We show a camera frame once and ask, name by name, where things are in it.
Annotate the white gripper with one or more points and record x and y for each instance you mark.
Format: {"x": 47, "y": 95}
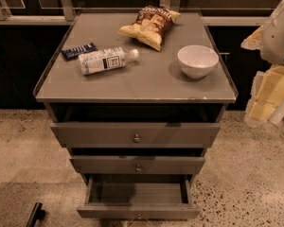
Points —
{"x": 278, "y": 38}

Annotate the grey bottom drawer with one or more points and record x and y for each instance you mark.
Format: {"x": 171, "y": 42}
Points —
{"x": 139, "y": 196}

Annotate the grey drawer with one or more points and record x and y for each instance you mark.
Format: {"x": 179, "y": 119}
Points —
{"x": 139, "y": 196}
{"x": 135, "y": 135}
{"x": 137, "y": 164}

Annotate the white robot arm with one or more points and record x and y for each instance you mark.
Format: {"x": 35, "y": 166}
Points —
{"x": 272, "y": 38}

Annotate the grey drawer cabinet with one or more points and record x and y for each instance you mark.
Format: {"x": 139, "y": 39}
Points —
{"x": 150, "y": 90}

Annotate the grey middle drawer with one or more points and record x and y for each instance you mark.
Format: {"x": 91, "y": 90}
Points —
{"x": 137, "y": 164}

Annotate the grey top drawer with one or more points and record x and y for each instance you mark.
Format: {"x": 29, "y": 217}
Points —
{"x": 135, "y": 135}

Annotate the white ceramic bowl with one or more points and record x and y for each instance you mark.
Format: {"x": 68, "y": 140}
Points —
{"x": 197, "y": 61}

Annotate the white pipe column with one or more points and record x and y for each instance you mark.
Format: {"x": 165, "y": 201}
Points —
{"x": 278, "y": 114}

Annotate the yellow brown chips bag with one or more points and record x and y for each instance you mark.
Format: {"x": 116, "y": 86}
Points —
{"x": 150, "y": 26}

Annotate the white plastic bottle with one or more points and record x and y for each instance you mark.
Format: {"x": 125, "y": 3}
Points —
{"x": 106, "y": 60}

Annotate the blue snack bar wrapper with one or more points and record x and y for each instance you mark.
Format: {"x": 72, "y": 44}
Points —
{"x": 73, "y": 53}

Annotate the black object on floor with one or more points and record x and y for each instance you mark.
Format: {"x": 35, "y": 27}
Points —
{"x": 37, "y": 213}

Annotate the metal window railing frame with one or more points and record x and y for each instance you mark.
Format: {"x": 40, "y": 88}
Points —
{"x": 215, "y": 12}

